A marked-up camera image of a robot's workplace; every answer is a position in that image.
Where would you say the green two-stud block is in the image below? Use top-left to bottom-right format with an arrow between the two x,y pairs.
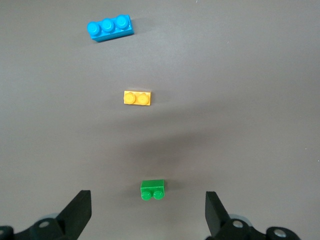
140,179 -> 166,202

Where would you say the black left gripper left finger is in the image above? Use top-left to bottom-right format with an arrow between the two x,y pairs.
0,189 -> 92,240

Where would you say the blue three-stud block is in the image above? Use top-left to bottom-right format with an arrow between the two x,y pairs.
86,14 -> 135,43

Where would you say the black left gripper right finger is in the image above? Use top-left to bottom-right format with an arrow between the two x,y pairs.
204,191 -> 300,240

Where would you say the yellow two-stud block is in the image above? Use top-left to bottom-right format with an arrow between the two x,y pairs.
123,90 -> 153,107

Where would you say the brown table cover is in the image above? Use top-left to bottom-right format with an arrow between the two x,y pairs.
0,0 -> 320,240

